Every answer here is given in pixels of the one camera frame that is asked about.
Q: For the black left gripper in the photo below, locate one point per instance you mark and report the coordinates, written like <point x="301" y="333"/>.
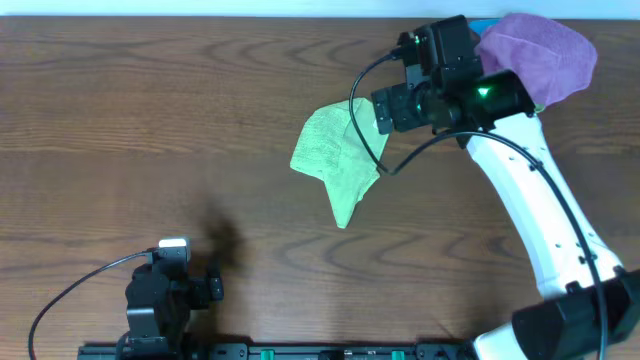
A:
<point x="214" y="288"/>

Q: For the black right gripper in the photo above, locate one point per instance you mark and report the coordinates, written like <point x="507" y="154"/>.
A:
<point x="398" y="96"/>

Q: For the light green cloth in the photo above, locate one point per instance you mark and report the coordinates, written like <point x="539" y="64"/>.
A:
<point x="330" y="150"/>

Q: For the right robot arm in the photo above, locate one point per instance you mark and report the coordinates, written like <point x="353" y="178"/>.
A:
<point x="589" y="300"/>

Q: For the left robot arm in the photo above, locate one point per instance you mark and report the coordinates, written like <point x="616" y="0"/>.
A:
<point x="160" y="299"/>

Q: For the blue cloth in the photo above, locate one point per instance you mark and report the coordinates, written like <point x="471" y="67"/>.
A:
<point x="480" y="26"/>

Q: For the purple cloth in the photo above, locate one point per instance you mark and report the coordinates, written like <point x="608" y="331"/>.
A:
<point x="552" y="60"/>

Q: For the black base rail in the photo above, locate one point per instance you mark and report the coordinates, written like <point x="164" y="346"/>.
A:
<point x="240" y="351"/>

